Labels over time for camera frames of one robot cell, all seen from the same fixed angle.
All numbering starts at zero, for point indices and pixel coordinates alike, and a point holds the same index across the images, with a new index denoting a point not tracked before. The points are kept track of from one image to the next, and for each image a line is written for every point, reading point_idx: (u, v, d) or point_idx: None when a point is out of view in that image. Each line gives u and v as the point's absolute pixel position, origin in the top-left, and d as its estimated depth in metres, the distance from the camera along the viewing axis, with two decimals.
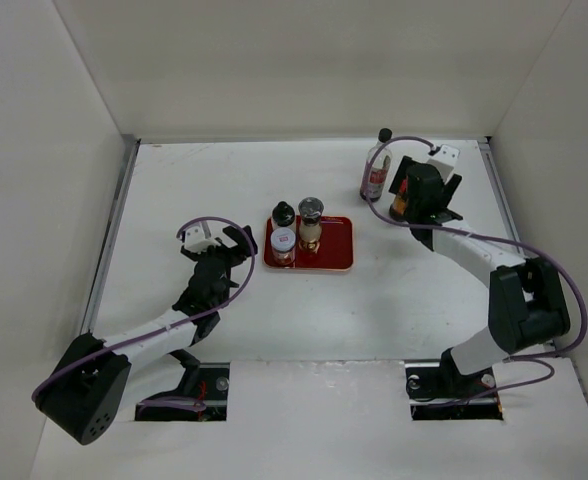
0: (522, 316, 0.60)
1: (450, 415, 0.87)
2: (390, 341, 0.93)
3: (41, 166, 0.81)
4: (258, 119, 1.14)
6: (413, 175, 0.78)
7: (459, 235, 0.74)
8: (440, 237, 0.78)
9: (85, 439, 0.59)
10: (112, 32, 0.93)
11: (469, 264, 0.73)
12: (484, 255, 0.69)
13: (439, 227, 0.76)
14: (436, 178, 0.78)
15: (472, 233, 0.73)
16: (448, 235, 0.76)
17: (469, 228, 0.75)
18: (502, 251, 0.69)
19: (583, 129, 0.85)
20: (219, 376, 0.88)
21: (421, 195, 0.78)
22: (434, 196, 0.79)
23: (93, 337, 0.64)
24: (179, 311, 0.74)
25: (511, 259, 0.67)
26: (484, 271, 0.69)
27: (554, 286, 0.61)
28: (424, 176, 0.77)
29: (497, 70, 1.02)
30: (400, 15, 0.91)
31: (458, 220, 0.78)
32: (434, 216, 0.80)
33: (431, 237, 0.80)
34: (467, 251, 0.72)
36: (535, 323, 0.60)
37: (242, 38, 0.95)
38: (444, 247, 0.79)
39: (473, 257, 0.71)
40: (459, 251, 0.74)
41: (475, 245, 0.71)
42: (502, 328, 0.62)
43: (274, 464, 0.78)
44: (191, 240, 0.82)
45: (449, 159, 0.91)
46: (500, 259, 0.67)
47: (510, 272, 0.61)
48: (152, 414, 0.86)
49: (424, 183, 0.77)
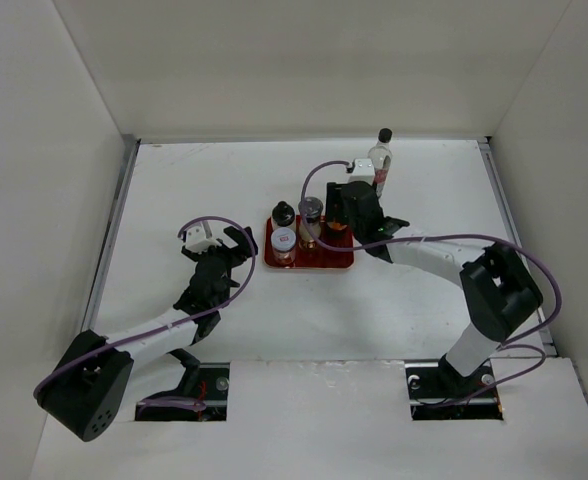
0: (499, 304, 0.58)
1: (450, 415, 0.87)
2: (391, 341, 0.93)
3: (42, 165, 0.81)
4: (258, 118, 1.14)
6: (349, 197, 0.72)
7: (413, 242, 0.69)
8: (396, 249, 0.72)
9: (87, 436, 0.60)
10: (114, 31, 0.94)
11: (433, 269, 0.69)
12: (446, 256, 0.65)
13: (392, 239, 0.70)
14: (371, 193, 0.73)
15: (426, 236, 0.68)
16: (402, 245, 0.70)
17: (421, 232, 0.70)
18: (460, 246, 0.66)
19: (583, 129, 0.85)
20: (219, 376, 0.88)
21: (364, 213, 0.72)
22: (375, 210, 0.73)
23: (94, 334, 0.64)
24: (180, 310, 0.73)
25: (473, 254, 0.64)
26: (453, 274, 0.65)
27: (519, 266, 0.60)
28: (358, 195, 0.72)
29: (497, 70, 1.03)
30: (401, 15, 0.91)
31: (407, 226, 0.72)
32: (382, 228, 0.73)
33: (388, 253, 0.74)
34: (427, 257, 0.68)
36: (514, 307, 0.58)
37: (243, 38, 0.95)
38: (405, 258, 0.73)
39: (436, 262, 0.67)
40: (420, 258, 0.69)
41: (432, 249, 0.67)
42: (487, 321, 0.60)
43: (274, 464, 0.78)
44: (191, 240, 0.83)
45: (368, 170, 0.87)
46: (461, 257, 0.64)
47: (477, 268, 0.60)
48: (151, 414, 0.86)
49: (361, 201, 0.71)
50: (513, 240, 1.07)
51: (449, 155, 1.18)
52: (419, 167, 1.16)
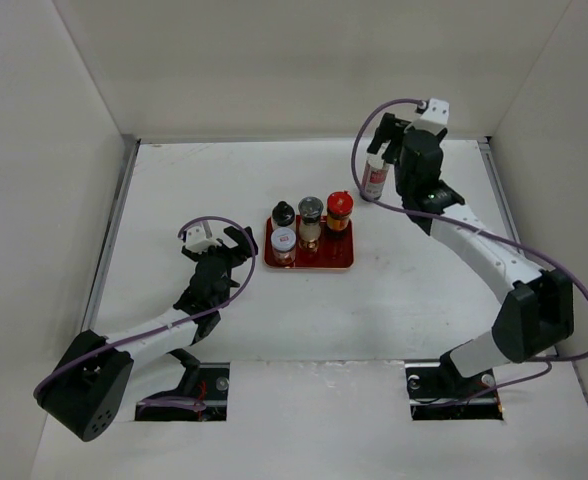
0: (532, 332, 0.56)
1: (450, 415, 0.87)
2: (391, 342, 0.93)
3: (42, 166, 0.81)
4: (258, 118, 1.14)
6: (413, 149, 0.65)
7: (466, 230, 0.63)
8: (441, 229, 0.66)
9: (87, 436, 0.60)
10: (114, 30, 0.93)
11: (475, 265, 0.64)
12: (497, 263, 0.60)
13: (443, 218, 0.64)
14: (438, 151, 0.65)
15: (483, 231, 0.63)
16: (451, 228, 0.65)
17: (477, 222, 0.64)
18: (515, 257, 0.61)
19: (584, 128, 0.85)
20: (219, 376, 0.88)
21: (420, 173, 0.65)
22: (433, 172, 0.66)
23: (93, 334, 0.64)
24: (180, 310, 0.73)
25: (527, 271, 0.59)
26: (495, 281, 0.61)
27: (566, 299, 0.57)
28: (424, 150, 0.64)
29: (497, 70, 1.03)
30: (400, 14, 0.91)
31: (462, 206, 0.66)
32: (432, 196, 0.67)
33: (429, 225, 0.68)
34: (475, 252, 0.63)
36: (543, 338, 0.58)
37: (241, 38, 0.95)
38: (446, 239, 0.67)
39: (482, 262, 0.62)
40: (465, 248, 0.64)
41: (484, 248, 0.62)
42: (510, 340, 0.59)
43: (274, 463, 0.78)
44: (191, 240, 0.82)
45: (440, 116, 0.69)
46: (513, 271, 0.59)
47: (530, 293, 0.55)
48: (151, 414, 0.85)
49: (424, 159, 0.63)
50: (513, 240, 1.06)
51: (449, 155, 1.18)
52: None
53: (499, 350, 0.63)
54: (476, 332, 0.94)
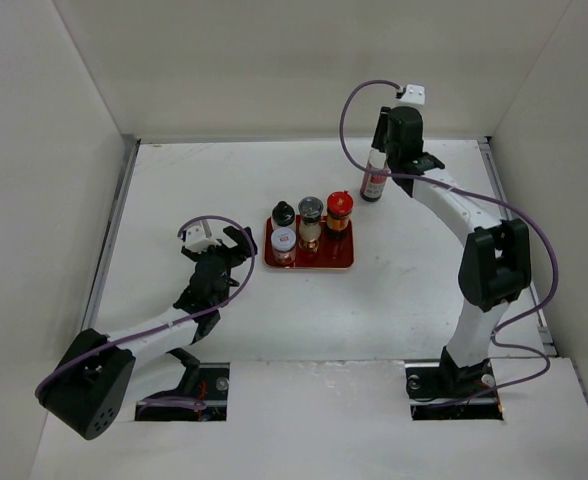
0: (490, 276, 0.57)
1: (450, 415, 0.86)
2: (391, 341, 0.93)
3: (43, 167, 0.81)
4: (257, 118, 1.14)
6: (395, 117, 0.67)
7: (439, 188, 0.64)
8: (419, 190, 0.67)
9: (89, 433, 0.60)
10: (114, 31, 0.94)
11: (448, 222, 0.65)
12: (463, 214, 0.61)
13: (419, 177, 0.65)
14: (419, 120, 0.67)
15: (454, 187, 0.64)
16: (427, 186, 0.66)
17: (451, 180, 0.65)
18: (482, 211, 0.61)
19: (583, 129, 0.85)
20: (218, 376, 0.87)
21: (401, 140, 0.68)
22: (416, 139, 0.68)
23: (95, 333, 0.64)
24: (179, 309, 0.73)
25: (491, 221, 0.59)
26: (462, 232, 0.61)
27: (525, 247, 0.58)
28: (406, 119, 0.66)
29: (497, 71, 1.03)
30: (400, 15, 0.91)
31: (440, 169, 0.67)
32: (416, 161, 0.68)
33: (410, 186, 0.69)
34: (446, 207, 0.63)
36: (501, 283, 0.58)
37: (241, 38, 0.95)
38: (424, 200, 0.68)
39: (451, 216, 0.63)
40: (439, 205, 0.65)
41: (455, 202, 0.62)
42: (471, 284, 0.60)
43: (274, 463, 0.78)
44: (191, 239, 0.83)
45: (417, 98, 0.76)
46: (478, 221, 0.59)
47: (487, 236, 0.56)
48: (151, 414, 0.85)
49: (405, 125, 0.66)
50: None
51: (449, 155, 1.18)
52: None
53: (464, 296, 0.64)
54: None
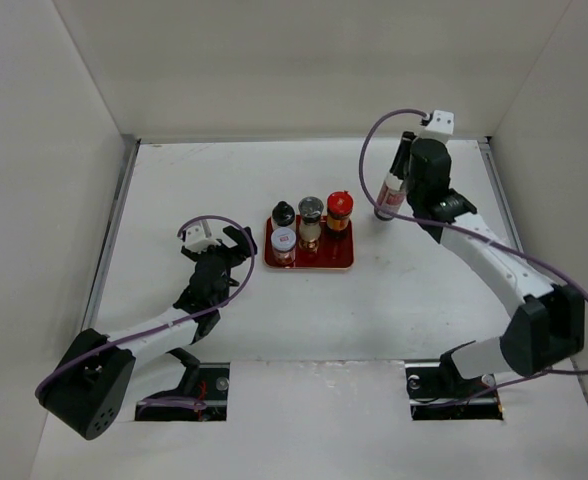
0: (541, 348, 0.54)
1: (450, 415, 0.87)
2: (391, 342, 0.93)
3: (43, 167, 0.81)
4: (258, 118, 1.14)
6: (420, 154, 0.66)
7: (477, 241, 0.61)
8: (451, 239, 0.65)
9: (89, 434, 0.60)
10: (114, 31, 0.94)
11: (486, 277, 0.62)
12: (508, 275, 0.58)
13: (453, 227, 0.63)
14: (445, 157, 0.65)
15: (493, 241, 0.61)
16: (461, 237, 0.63)
17: (488, 232, 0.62)
18: (527, 271, 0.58)
19: (584, 129, 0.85)
20: (218, 376, 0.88)
21: (427, 180, 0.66)
22: (443, 178, 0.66)
23: (94, 332, 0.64)
24: (179, 309, 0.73)
25: (538, 284, 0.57)
26: (505, 292, 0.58)
27: (579, 315, 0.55)
28: (432, 156, 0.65)
29: (497, 71, 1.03)
30: (400, 15, 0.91)
31: (473, 216, 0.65)
32: (443, 203, 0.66)
33: (439, 233, 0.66)
34: (485, 262, 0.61)
36: (552, 353, 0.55)
37: (241, 38, 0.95)
38: (456, 249, 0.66)
39: (492, 274, 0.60)
40: (476, 259, 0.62)
41: (495, 258, 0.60)
42: (517, 353, 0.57)
43: (274, 463, 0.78)
44: (191, 240, 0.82)
45: (445, 126, 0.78)
46: (525, 283, 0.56)
47: (539, 306, 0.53)
48: (152, 414, 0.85)
49: (431, 164, 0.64)
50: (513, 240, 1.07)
51: (449, 155, 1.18)
52: None
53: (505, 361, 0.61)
54: (475, 332, 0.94)
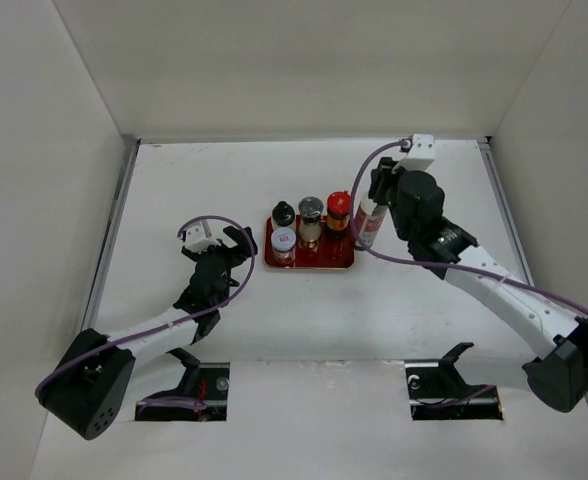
0: (578, 387, 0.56)
1: (450, 415, 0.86)
2: (391, 342, 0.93)
3: (43, 167, 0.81)
4: (257, 118, 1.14)
6: (411, 194, 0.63)
7: (490, 280, 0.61)
8: (460, 278, 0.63)
9: (89, 434, 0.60)
10: (114, 31, 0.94)
11: (503, 314, 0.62)
12: (531, 315, 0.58)
13: (462, 268, 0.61)
14: (437, 193, 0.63)
15: (507, 278, 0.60)
16: (471, 276, 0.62)
17: (496, 267, 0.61)
18: (547, 306, 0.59)
19: (584, 129, 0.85)
20: (218, 376, 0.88)
21: (423, 219, 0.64)
22: (437, 213, 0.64)
23: (94, 332, 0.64)
24: (180, 309, 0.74)
25: (561, 319, 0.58)
26: (529, 331, 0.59)
27: None
28: (424, 194, 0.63)
29: (497, 71, 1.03)
30: (400, 15, 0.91)
31: (476, 250, 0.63)
32: (442, 238, 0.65)
33: (443, 271, 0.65)
34: (500, 301, 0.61)
36: (587, 386, 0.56)
37: (241, 38, 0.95)
38: (462, 285, 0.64)
39: (512, 314, 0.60)
40: (490, 297, 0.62)
41: (511, 298, 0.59)
42: (552, 390, 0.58)
43: (273, 463, 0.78)
44: (191, 240, 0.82)
45: (427, 151, 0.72)
46: (550, 324, 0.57)
47: (572, 349, 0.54)
48: (151, 414, 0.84)
49: (426, 203, 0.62)
50: (513, 240, 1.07)
51: (449, 155, 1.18)
52: None
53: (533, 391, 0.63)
54: (475, 333, 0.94)
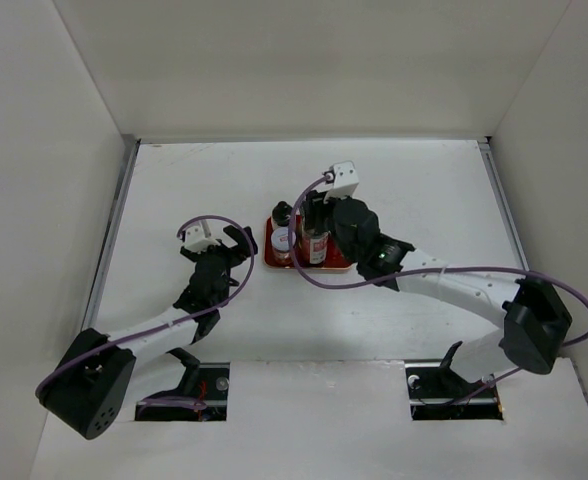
0: (546, 343, 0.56)
1: (450, 415, 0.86)
2: (392, 343, 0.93)
3: (43, 166, 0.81)
4: (257, 118, 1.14)
6: (347, 224, 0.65)
7: (431, 274, 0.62)
8: (408, 283, 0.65)
9: (89, 433, 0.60)
10: (114, 31, 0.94)
11: (457, 303, 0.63)
12: (478, 293, 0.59)
13: (403, 273, 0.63)
14: (370, 217, 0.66)
15: (445, 267, 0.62)
16: (416, 277, 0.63)
17: (435, 261, 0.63)
18: (490, 279, 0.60)
19: (583, 129, 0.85)
20: (218, 376, 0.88)
21: (365, 242, 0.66)
22: (376, 234, 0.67)
23: (94, 332, 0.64)
24: (179, 308, 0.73)
25: (507, 288, 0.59)
26: (485, 311, 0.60)
27: (553, 294, 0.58)
28: (359, 221, 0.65)
29: (497, 71, 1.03)
30: (400, 15, 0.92)
31: (412, 253, 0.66)
32: (383, 255, 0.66)
33: (394, 282, 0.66)
34: (449, 292, 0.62)
36: (554, 340, 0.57)
37: (242, 38, 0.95)
38: (415, 290, 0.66)
39: (463, 299, 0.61)
40: (439, 291, 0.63)
41: (456, 284, 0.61)
42: (528, 358, 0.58)
43: (273, 463, 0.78)
44: (190, 240, 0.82)
45: (351, 178, 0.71)
46: (497, 296, 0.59)
47: (521, 310, 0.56)
48: (152, 414, 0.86)
49: (363, 228, 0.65)
50: (513, 241, 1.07)
51: (449, 155, 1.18)
52: (420, 166, 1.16)
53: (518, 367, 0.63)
54: (475, 333, 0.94)
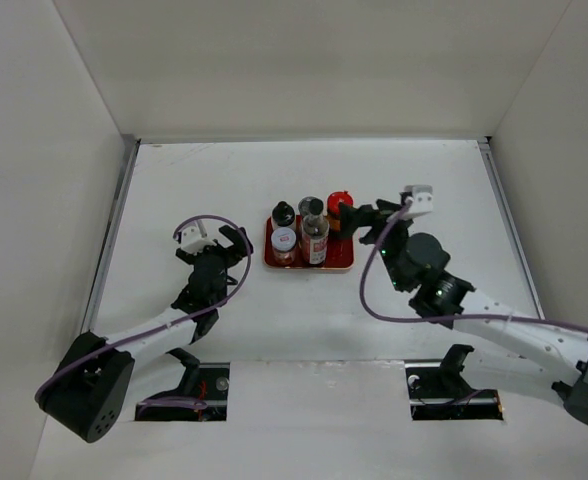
0: None
1: (450, 415, 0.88)
2: (392, 343, 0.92)
3: (43, 167, 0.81)
4: (257, 118, 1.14)
6: (421, 263, 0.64)
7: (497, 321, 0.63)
8: (467, 324, 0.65)
9: (91, 436, 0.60)
10: (114, 30, 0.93)
11: (519, 351, 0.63)
12: (548, 349, 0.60)
13: (465, 315, 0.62)
14: (442, 256, 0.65)
15: (513, 316, 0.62)
16: (478, 321, 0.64)
17: (499, 307, 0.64)
18: (561, 336, 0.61)
19: (584, 129, 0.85)
20: (218, 376, 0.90)
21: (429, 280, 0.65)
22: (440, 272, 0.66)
23: (92, 336, 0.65)
24: (179, 309, 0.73)
25: (577, 346, 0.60)
26: (550, 365, 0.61)
27: None
28: (432, 260, 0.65)
29: (497, 70, 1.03)
30: (400, 15, 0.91)
31: (474, 293, 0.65)
32: (439, 291, 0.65)
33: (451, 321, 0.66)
34: (513, 340, 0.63)
36: None
37: (242, 38, 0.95)
38: (472, 332, 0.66)
39: (529, 349, 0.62)
40: (501, 337, 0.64)
41: (524, 335, 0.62)
42: None
43: (272, 463, 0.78)
44: (186, 241, 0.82)
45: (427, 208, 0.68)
46: (568, 353, 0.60)
47: None
48: (152, 414, 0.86)
49: (436, 269, 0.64)
50: (513, 240, 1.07)
51: (449, 154, 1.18)
52: (419, 166, 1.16)
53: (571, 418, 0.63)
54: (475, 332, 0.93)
